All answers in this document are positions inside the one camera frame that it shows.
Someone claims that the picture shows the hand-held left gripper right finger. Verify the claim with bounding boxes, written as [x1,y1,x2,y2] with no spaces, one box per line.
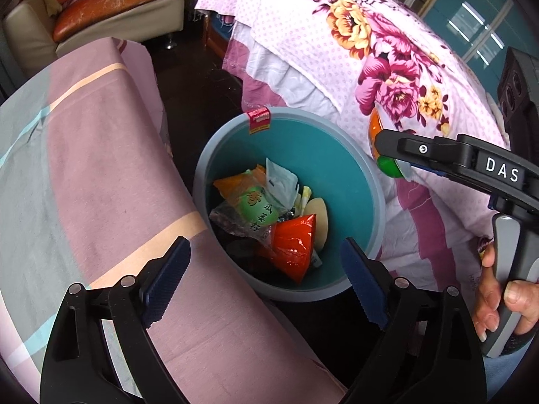
[340,238,487,404]

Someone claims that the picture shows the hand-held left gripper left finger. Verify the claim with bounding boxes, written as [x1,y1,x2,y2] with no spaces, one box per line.
[40,236,192,404]

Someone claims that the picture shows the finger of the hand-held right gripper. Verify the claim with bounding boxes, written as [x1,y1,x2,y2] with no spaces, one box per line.
[374,128,478,177]
[402,164,495,198]

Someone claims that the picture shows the white paper cup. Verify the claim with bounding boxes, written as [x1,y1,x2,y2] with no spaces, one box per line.
[304,198,329,253]

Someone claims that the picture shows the blue teal trash bin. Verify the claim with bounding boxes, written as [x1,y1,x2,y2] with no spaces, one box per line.
[193,107,386,302]

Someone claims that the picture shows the person's right hand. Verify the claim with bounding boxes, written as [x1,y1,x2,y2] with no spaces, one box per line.
[472,244,539,342]

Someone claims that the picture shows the red plastic packet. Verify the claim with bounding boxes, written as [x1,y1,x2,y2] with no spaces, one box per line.
[269,214,317,284]

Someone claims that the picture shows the person's blue jeans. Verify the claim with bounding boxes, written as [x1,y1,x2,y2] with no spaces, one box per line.
[484,345,523,388]

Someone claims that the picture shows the clear plastic wrapper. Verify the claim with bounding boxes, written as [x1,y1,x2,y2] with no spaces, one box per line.
[265,158,300,209]

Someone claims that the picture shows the teal glass cabinet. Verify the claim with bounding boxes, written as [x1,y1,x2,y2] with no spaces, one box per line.
[421,0,539,93]

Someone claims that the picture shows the pink floral bed sheet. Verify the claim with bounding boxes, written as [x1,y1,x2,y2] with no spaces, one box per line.
[196,0,510,299]

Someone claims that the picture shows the red bin label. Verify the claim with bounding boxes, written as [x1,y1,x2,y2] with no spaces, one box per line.
[248,108,271,134]

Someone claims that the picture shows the orange seat cushion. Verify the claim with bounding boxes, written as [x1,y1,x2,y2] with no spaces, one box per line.
[53,0,187,43]

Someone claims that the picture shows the cream leather sofa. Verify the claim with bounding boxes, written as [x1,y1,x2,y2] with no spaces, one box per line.
[2,0,187,72]

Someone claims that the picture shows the wooden bed frame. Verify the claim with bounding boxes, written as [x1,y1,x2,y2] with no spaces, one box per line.
[202,12,230,57]

